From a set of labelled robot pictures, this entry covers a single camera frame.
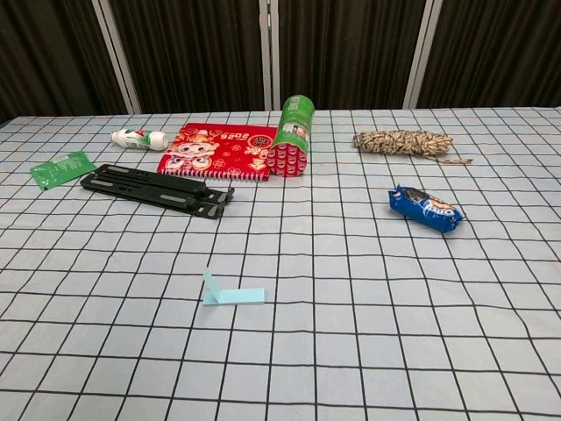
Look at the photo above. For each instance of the green red cylindrical can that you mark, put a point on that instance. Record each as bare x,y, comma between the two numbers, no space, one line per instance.
293,136

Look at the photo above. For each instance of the red spiral notebook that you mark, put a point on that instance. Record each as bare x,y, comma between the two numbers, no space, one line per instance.
215,153

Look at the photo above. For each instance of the blue checkered tablecloth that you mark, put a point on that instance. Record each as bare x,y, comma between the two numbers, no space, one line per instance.
333,280

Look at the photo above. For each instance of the blue cookie package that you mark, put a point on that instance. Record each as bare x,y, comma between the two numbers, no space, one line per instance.
425,209

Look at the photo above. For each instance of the white green-label drink bottle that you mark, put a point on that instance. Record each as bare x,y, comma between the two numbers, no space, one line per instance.
139,139

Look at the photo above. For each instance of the dark pleated curtain panel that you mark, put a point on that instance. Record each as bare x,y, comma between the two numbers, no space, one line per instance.
193,52
346,52
495,52
48,57

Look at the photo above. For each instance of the green foil sachet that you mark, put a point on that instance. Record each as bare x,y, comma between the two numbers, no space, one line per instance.
61,168

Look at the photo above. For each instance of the white partition frame post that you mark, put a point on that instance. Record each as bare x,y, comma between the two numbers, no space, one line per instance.
118,57
423,52
269,52

